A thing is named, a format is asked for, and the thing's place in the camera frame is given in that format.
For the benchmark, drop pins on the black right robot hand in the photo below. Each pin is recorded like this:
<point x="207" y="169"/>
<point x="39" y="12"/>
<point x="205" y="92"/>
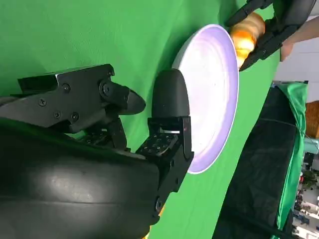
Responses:
<point x="74" y="179"/>

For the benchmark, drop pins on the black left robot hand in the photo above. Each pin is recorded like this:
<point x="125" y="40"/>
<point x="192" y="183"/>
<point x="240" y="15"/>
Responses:
<point x="291" y="12"/>

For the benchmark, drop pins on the person's hand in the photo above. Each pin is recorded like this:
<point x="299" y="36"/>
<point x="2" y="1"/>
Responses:
<point x="307" y="32"/>

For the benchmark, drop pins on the green hanging cloth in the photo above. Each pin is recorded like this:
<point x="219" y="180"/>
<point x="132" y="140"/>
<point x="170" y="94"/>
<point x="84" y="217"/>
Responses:
<point x="296" y="107"/>

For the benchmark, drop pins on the brown wicker basket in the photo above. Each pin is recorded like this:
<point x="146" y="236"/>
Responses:
<point x="312" y="119"/>

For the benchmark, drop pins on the lilac plate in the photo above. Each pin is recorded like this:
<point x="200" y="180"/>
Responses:
<point x="211" y="87"/>

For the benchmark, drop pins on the green table cloth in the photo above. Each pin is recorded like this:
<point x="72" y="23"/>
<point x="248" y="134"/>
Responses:
<point x="99" y="32"/>

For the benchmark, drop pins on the black backdrop cloth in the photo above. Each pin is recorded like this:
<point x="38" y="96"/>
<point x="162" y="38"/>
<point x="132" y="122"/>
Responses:
<point x="261" y="174"/>

